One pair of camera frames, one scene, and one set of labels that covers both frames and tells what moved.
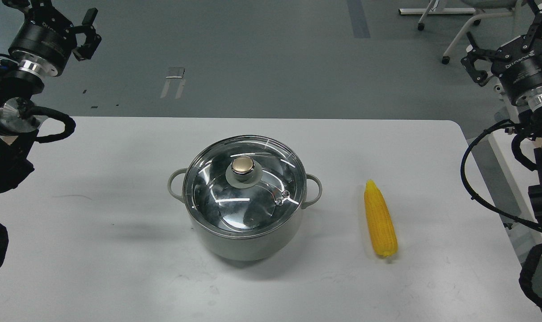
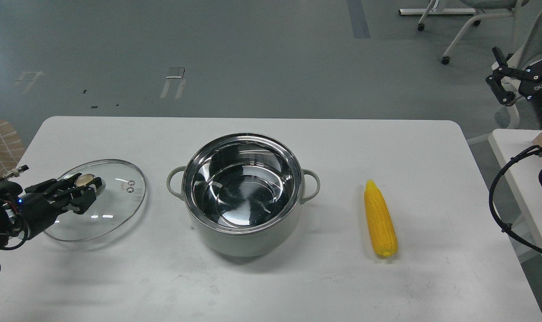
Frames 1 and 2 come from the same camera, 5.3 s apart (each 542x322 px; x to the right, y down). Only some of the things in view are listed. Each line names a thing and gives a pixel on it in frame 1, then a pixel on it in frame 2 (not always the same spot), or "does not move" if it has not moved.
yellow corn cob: x=382 y=229 does not move
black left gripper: x=45 y=40 -> x=34 y=213
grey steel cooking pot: x=244 y=195 does not move
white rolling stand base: x=431 y=9 does not move
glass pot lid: x=243 y=186 -> x=117 y=202
